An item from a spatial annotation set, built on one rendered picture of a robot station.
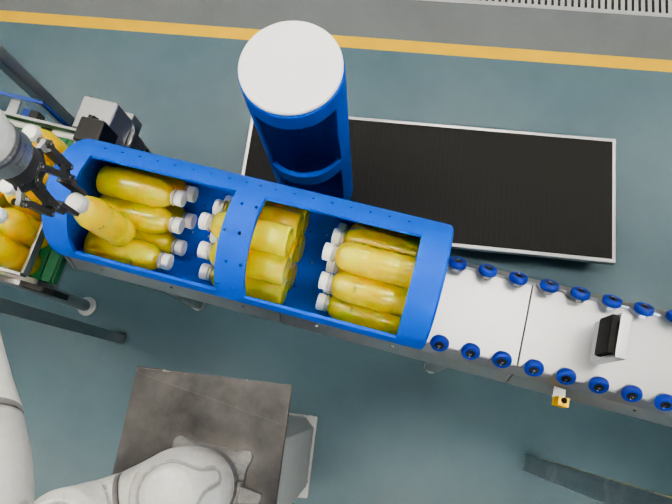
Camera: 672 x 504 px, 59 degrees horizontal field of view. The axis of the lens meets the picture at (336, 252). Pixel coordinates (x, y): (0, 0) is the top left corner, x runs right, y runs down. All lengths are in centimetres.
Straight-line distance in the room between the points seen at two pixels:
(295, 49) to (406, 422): 145
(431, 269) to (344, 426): 130
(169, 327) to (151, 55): 129
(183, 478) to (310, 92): 96
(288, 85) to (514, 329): 84
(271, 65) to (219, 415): 89
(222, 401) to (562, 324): 83
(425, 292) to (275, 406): 45
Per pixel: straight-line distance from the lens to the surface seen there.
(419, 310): 120
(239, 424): 141
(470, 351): 145
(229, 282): 128
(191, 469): 117
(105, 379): 262
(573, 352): 156
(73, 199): 131
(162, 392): 146
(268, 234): 127
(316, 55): 163
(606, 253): 249
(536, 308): 154
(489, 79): 284
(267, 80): 160
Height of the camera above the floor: 239
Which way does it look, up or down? 75 degrees down
